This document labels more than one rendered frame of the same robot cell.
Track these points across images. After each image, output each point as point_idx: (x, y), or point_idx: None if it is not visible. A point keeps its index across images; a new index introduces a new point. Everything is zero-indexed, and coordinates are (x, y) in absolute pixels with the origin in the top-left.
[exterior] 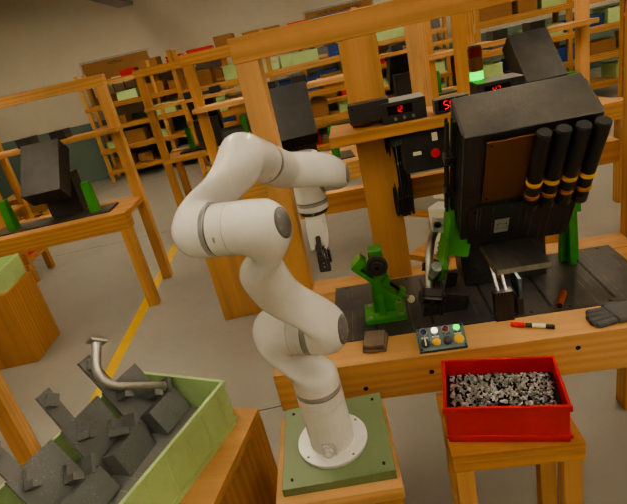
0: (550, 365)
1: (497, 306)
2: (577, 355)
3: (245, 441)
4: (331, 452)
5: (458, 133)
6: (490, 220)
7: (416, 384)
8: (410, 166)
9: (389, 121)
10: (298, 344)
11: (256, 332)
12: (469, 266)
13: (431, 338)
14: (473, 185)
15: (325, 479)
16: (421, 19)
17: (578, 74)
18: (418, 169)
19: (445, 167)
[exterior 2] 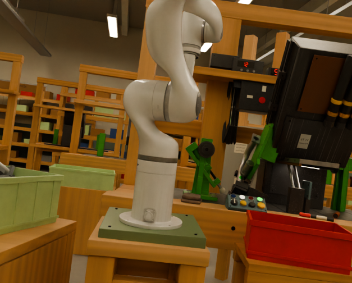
0: (333, 231)
1: (291, 199)
2: None
3: (59, 232)
4: (152, 214)
5: (295, 49)
6: (297, 133)
7: (217, 237)
8: (242, 104)
9: (237, 69)
10: (162, 98)
11: (129, 86)
12: (268, 186)
13: (239, 201)
14: (295, 94)
15: (141, 231)
16: (271, 21)
17: None
18: (247, 108)
19: (276, 82)
